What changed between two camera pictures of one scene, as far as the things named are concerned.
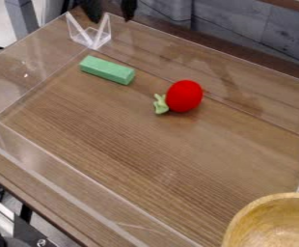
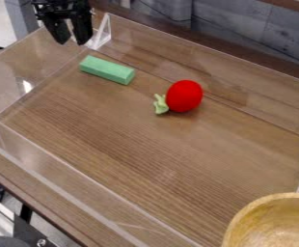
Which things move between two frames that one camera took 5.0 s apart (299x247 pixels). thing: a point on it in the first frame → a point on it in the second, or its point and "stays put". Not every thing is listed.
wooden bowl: x=276 y=221 stays put
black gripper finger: x=129 y=6 → x=82 y=23
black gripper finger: x=94 y=9 → x=58 y=28
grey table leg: x=22 y=15 stays put
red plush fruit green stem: x=183 y=97 stays put
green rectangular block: x=107 y=69 stays put
